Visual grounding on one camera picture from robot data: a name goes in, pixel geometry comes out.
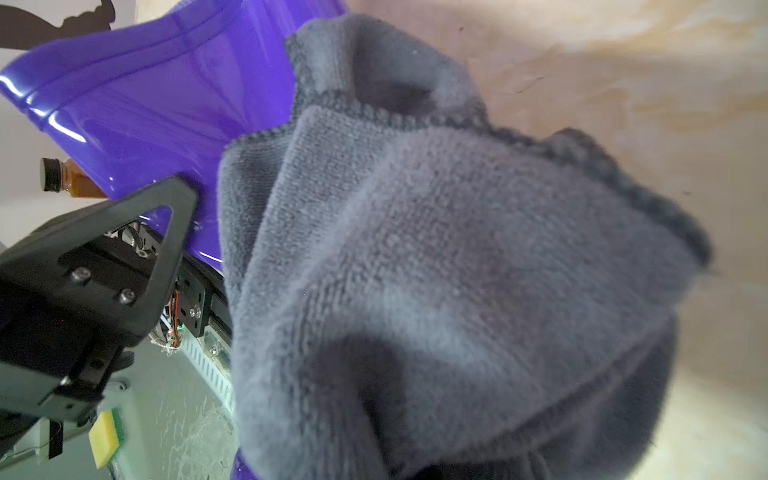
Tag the grey cloth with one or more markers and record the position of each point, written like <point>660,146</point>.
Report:
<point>418,294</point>

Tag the brown cylinder bottle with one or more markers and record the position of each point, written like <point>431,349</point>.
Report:
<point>67,177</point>

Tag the purple boot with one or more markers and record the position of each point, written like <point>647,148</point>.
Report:
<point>137,105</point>

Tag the yellow green sponge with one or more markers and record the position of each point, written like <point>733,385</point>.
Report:
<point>106,436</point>

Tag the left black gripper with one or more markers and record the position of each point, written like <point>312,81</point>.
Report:
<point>68,279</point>

